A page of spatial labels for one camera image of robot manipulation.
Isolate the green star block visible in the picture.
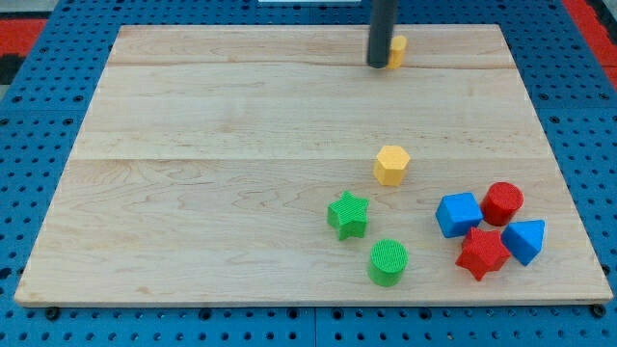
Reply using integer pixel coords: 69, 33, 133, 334
327, 191, 369, 241

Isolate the yellow hexagon block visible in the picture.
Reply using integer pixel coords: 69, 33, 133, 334
373, 146, 411, 186

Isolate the yellow heart block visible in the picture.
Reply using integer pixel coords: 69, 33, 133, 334
387, 35, 408, 69

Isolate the red star block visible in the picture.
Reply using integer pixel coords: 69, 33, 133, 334
455, 227, 511, 281

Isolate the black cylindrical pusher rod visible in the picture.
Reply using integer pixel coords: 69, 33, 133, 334
366, 0, 399, 68

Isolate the blue triangle block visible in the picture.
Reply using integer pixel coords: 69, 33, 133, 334
500, 220, 546, 266

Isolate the red cylinder block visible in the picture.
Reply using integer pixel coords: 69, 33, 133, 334
480, 181, 524, 227

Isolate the wooden board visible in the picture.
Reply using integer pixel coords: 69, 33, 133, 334
14, 25, 613, 307

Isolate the green cylinder block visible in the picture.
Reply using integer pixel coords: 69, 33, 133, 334
367, 239, 409, 287

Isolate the blue cube block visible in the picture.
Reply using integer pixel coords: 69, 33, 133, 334
435, 192, 484, 238

